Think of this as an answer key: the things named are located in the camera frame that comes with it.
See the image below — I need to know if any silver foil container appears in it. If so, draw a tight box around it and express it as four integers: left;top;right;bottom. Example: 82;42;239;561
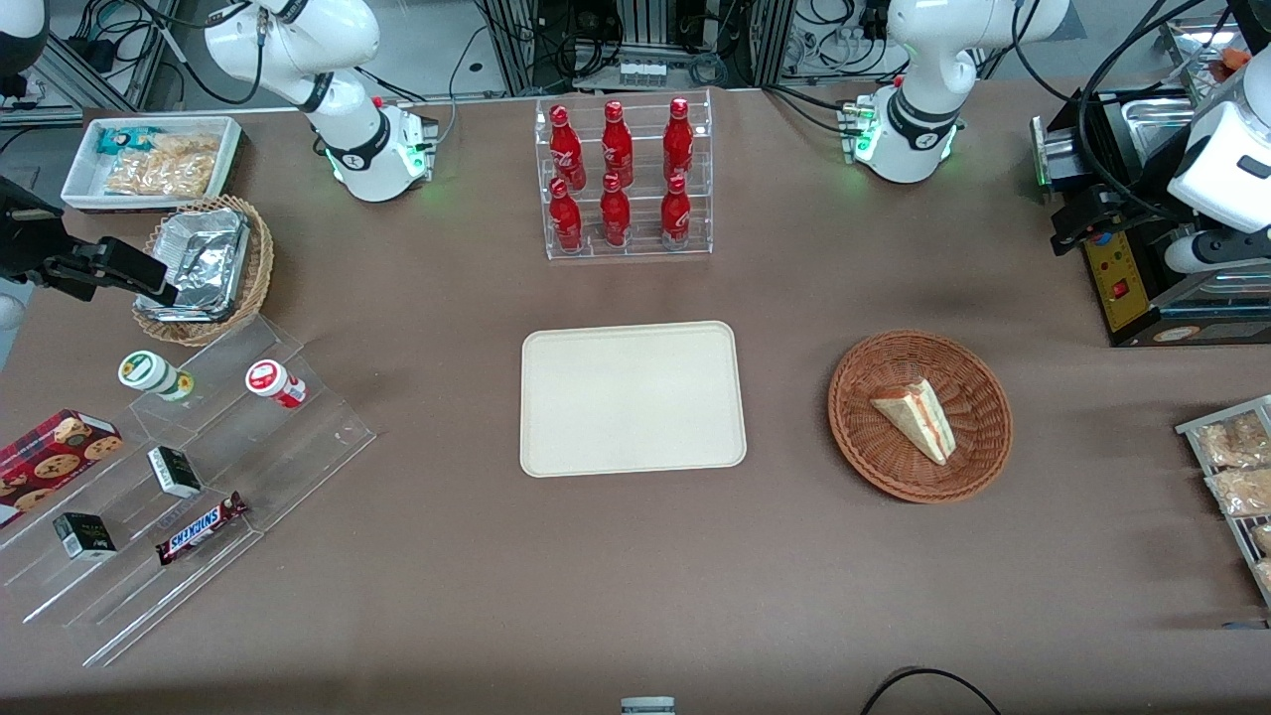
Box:
137;209;251;324

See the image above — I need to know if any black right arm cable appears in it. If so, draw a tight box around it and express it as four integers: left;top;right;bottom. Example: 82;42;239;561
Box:
129;0;274;106

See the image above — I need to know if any teal snack packet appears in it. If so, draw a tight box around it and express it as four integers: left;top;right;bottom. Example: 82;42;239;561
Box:
96;126;165;156

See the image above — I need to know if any aluminium frame with electronics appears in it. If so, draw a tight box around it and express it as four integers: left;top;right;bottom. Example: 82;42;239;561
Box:
475;0;895;96

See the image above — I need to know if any black appliance with yellow panel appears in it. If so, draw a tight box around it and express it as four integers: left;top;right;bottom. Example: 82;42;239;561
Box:
1031;87;1271;349

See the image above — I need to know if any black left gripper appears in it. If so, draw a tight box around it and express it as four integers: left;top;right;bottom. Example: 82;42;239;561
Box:
1051;149;1208;258

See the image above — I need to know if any black cable loop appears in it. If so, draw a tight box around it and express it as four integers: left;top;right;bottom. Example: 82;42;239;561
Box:
860;666;1004;715

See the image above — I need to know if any tray of packaged snacks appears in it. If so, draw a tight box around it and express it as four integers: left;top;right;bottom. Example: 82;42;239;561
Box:
1176;395;1271;609

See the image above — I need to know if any snickers chocolate bar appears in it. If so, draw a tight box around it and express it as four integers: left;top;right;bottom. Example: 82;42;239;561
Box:
155;492;249;566

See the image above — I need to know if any white rectangular bin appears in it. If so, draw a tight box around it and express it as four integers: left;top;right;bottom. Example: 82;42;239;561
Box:
62;116;245;215

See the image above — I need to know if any triangle sandwich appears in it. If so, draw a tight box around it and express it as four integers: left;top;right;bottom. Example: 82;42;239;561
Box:
871;377;957;466

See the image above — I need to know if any small black box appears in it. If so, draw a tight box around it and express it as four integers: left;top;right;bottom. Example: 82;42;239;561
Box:
53;512;117;561
147;446;203;499

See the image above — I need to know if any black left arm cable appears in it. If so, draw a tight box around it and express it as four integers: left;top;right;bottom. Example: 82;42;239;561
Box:
1011;0;1237;224

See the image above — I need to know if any tan wicker basket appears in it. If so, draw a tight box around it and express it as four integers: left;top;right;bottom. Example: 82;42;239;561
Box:
132;195;275;348

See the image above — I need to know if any red lidded white cup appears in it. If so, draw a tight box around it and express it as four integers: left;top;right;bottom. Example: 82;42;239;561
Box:
245;359;308;409

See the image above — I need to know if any shiny metal container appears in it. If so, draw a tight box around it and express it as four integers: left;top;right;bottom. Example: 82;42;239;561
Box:
1157;15;1254;88

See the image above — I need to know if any aluminium frame rail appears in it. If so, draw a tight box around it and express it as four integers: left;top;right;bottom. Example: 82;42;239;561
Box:
35;0;185;112

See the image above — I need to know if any brown round wicker basket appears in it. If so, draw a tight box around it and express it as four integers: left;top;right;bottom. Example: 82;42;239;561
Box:
828;330;1014;503

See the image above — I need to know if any red soda bottle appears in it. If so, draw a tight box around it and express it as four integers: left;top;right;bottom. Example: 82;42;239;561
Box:
601;100;635;188
663;97;695;185
548;178;584;253
549;104;587;192
600;173;632;247
660;175;692;249

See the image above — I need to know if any cream plastic tray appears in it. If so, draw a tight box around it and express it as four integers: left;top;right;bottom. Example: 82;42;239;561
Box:
520;321;748;479

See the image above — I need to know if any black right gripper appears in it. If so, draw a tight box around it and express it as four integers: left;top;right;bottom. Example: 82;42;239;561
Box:
0;177;181;307

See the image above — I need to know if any clear acrylic bottle rack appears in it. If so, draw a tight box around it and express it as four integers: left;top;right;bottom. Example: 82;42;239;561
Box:
534;89;714;261

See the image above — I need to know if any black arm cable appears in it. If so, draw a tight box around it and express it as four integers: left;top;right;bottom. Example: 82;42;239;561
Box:
1011;0;1237;224
129;0;274;106

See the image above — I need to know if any green lidded white cup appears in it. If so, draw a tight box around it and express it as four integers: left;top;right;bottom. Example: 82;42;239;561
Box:
118;351;195;402

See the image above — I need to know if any red cookie box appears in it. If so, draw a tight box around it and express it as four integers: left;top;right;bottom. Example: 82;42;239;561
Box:
0;409;124;529

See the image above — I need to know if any clear bag of crackers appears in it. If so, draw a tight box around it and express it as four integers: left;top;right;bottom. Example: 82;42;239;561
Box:
104;134;221;198

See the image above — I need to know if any clear acrylic stepped shelf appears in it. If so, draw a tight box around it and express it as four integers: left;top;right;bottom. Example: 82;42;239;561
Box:
0;316;376;668

